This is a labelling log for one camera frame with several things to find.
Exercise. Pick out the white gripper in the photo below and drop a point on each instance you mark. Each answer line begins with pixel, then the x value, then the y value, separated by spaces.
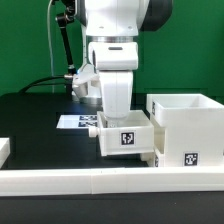
pixel 116 90

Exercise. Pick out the white drawer box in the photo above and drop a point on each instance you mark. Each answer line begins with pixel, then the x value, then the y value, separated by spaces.
pixel 134 135
pixel 153 159

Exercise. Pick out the white drawer cabinet frame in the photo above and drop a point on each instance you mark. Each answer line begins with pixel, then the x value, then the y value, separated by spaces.
pixel 188 130

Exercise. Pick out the white front drawer box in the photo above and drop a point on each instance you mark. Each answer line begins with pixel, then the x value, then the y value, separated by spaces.
pixel 153 159

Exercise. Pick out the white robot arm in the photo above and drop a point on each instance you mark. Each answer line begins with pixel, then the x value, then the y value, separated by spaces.
pixel 111 28

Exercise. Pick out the white fiducial marker sheet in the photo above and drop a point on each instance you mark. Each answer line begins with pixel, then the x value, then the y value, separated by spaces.
pixel 76 121

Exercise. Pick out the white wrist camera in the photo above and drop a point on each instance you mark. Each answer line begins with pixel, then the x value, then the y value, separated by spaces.
pixel 80 81

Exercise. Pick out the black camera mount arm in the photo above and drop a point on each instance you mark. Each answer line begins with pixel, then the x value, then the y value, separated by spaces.
pixel 63 19

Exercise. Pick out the white front fence rail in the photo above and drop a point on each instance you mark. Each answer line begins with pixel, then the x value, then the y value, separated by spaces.
pixel 110 181

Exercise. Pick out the white fence rail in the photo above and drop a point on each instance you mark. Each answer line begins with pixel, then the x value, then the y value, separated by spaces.
pixel 4 150
pixel 110 181

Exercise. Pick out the white left fence rail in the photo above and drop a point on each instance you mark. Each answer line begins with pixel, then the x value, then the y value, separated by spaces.
pixel 4 150

